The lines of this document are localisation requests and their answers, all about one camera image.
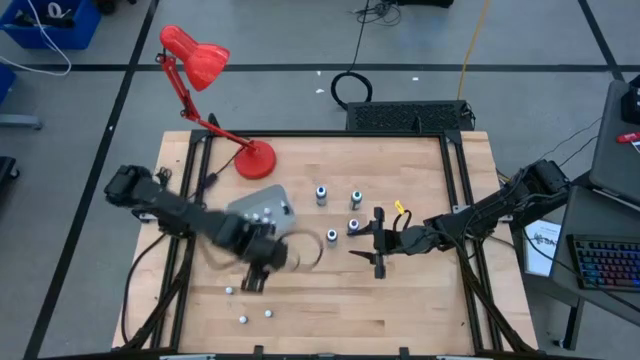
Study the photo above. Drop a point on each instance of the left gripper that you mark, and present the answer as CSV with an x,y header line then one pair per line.
x,y
255,245

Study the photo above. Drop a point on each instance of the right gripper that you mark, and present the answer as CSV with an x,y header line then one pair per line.
x,y
410,240

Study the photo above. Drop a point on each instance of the small grey-blue bottle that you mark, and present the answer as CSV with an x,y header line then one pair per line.
x,y
321,195
353,226

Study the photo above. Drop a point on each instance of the black-capped large dye bottle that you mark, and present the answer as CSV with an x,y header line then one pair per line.
x,y
331,235

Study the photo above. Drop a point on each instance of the grey plastic bin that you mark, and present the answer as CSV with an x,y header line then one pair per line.
x,y
272,195

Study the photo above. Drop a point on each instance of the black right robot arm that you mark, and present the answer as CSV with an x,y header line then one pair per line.
x,y
500,205

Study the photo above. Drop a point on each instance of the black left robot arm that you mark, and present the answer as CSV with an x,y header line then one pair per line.
x,y
165,200

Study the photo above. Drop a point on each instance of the black table clamp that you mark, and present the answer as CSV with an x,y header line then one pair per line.
x,y
214,120
404,351
258,350

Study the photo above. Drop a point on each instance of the black perforated computer case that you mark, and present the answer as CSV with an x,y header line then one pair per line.
x,y
410,116

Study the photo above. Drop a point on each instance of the white printed paper sheet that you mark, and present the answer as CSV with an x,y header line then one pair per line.
x,y
542,250

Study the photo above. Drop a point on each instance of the red desk lamp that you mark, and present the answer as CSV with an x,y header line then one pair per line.
x,y
202,57

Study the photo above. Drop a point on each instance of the grey desk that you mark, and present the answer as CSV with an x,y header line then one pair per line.
x,y
615,150
600,220

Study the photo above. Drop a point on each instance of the backlit computer keyboard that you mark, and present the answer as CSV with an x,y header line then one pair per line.
x,y
607,262

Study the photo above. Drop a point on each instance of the black floor object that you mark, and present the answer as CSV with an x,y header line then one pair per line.
x,y
7,169

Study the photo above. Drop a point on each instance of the grey metal floor base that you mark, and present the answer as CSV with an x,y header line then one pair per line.
x,y
20,121

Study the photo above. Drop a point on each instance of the red hand tool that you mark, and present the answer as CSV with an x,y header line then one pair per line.
x,y
629,137

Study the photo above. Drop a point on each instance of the black desktop device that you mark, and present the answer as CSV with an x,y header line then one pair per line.
x,y
632,102

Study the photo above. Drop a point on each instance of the blue plastic crate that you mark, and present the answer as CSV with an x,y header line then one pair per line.
x,y
75,30
5,82

